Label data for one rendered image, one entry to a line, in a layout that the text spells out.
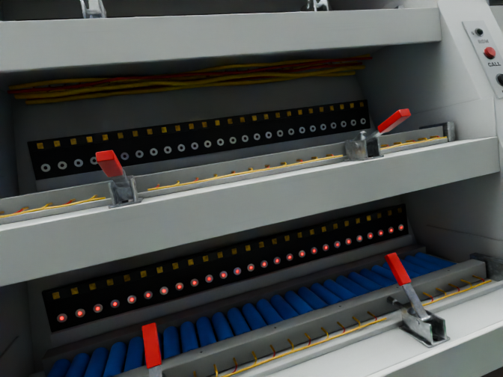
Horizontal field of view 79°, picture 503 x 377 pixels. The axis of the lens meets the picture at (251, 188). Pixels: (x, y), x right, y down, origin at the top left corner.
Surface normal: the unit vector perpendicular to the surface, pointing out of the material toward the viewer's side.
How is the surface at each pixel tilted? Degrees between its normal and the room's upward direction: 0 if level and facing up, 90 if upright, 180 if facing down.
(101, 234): 109
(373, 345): 19
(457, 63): 90
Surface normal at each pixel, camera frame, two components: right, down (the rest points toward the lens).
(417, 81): -0.94, 0.18
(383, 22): 0.28, 0.06
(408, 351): -0.16, -0.98
